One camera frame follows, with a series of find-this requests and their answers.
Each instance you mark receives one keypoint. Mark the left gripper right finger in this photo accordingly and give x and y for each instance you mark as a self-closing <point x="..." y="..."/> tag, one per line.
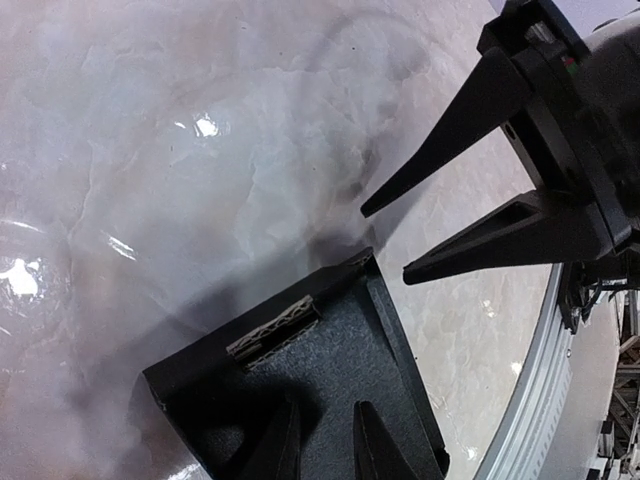
<point x="380" y="455"/>

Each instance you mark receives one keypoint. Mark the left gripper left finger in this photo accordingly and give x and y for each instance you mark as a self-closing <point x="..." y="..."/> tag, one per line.
<point x="277" y="455"/>

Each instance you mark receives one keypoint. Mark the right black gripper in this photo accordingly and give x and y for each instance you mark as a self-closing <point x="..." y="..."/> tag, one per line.
<point x="578" y="136"/>

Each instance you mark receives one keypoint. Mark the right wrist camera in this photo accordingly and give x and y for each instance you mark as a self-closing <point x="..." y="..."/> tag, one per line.
<point x="521" y="24"/>

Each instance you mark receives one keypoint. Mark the front aluminium frame rail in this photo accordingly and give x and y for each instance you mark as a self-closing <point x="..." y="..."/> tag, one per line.
<point x="524" y="436"/>

